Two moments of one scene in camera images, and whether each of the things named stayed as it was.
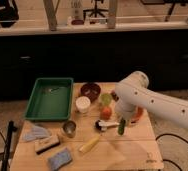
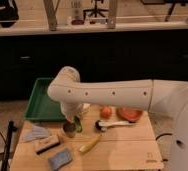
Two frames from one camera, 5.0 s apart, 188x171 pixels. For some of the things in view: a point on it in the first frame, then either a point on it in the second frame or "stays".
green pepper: x=121 y=126 to x=78 y=124
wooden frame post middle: x=111 y=15 stays
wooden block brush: x=45 y=144 stays
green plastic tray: x=51 y=99 stays
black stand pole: x=7 y=149 stays
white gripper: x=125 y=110 to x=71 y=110
